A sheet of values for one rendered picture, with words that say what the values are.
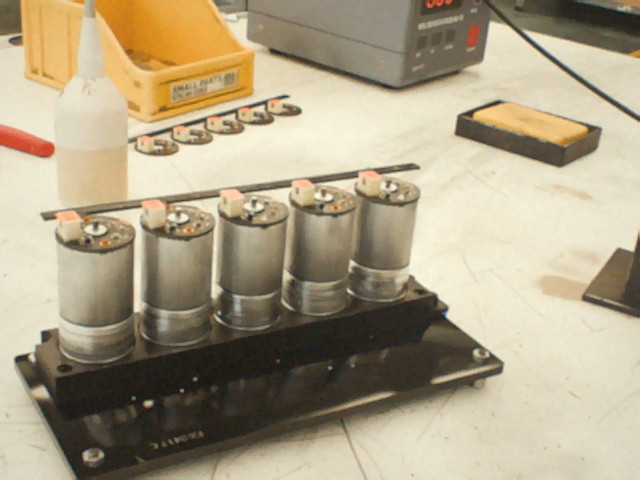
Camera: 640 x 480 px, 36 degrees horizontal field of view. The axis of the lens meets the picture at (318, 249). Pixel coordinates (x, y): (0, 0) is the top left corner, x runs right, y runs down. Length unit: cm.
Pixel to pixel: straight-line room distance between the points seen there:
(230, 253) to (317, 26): 42
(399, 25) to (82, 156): 29
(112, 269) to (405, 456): 11
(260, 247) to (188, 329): 4
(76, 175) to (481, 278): 19
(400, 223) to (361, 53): 36
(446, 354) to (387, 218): 5
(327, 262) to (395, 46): 36
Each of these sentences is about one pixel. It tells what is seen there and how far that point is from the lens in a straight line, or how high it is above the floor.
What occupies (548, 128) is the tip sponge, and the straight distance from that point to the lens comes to 63.
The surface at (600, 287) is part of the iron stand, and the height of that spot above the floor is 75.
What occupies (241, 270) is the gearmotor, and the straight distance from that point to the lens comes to 34.
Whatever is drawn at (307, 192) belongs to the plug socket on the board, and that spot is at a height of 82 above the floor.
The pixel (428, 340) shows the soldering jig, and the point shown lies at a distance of 37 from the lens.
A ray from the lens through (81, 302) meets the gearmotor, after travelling 32.
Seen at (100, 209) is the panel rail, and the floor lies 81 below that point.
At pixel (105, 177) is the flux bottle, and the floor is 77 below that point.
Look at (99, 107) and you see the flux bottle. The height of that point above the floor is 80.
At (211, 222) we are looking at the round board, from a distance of 33.
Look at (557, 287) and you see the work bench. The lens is 46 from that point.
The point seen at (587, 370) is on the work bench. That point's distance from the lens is 40.
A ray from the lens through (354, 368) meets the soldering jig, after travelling 35.
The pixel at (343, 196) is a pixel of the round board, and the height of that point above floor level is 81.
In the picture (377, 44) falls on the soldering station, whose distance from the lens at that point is 70.
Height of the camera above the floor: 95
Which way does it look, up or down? 26 degrees down
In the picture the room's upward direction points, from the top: 5 degrees clockwise
